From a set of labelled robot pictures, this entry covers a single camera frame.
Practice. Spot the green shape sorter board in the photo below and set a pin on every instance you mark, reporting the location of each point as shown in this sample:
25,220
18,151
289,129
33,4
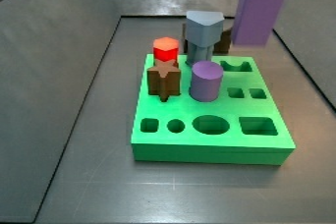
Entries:
237,129

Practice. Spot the blue-grey tall block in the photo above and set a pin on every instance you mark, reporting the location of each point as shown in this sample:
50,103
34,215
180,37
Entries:
204,28

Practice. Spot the purple cylinder block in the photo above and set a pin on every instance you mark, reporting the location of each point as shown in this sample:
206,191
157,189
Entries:
206,74

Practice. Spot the red hexagonal block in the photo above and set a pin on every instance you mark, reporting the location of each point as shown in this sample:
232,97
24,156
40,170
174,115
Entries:
165,48

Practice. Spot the black angled bracket stand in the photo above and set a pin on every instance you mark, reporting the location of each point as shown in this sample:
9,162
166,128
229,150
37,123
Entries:
220,47

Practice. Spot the brown star block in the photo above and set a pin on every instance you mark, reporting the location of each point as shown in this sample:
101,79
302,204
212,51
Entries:
162,79

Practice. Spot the purple arch block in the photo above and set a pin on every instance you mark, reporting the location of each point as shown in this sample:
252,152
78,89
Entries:
254,18

